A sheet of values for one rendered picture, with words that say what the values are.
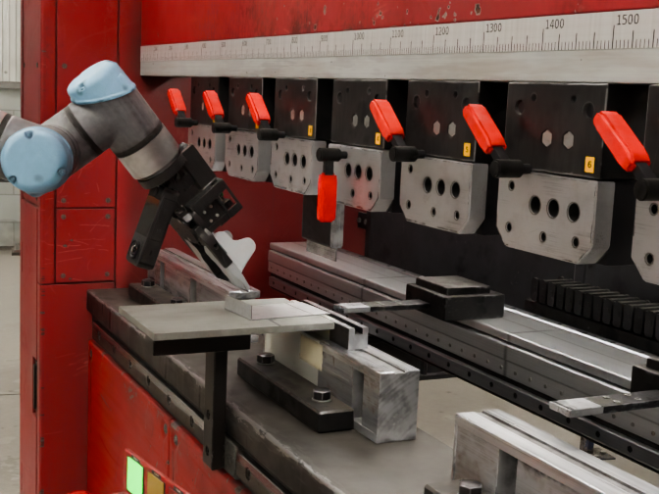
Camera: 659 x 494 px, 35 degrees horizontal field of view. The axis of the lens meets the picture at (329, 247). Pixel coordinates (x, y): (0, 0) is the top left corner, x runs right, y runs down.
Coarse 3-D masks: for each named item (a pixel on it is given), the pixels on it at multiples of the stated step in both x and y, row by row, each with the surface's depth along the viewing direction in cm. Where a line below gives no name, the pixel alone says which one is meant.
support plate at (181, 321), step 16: (160, 304) 154; (176, 304) 155; (192, 304) 156; (208, 304) 156; (224, 304) 157; (256, 304) 158; (128, 320) 147; (144, 320) 144; (160, 320) 144; (176, 320) 145; (192, 320) 145; (208, 320) 146; (224, 320) 146; (240, 320) 146; (288, 320) 148; (304, 320) 148; (320, 320) 149; (160, 336) 136; (176, 336) 137; (192, 336) 138; (208, 336) 139
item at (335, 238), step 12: (312, 204) 155; (336, 204) 149; (312, 216) 155; (336, 216) 150; (312, 228) 155; (324, 228) 152; (336, 228) 150; (312, 240) 156; (324, 240) 152; (336, 240) 150; (312, 252) 158; (324, 252) 154; (336, 252) 151
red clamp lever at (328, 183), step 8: (320, 152) 135; (328, 152) 135; (336, 152) 136; (344, 152) 137; (320, 160) 135; (328, 160) 135; (336, 160) 136; (328, 168) 136; (320, 176) 136; (328, 176) 136; (320, 184) 136; (328, 184) 136; (336, 184) 136; (320, 192) 136; (328, 192) 136; (320, 200) 136; (328, 200) 136; (320, 208) 136; (328, 208) 136; (320, 216) 136; (328, 216) 136
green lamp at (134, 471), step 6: (132, 462) 137; (132, 468) 137; (138, 468) 135; (132, 474) 137; (138, 474) 135; (132, 480) 137; (138, 480) 135; (132, 486) 137; (138, 486) 136; (132, 492) 137; (138, 492) 136
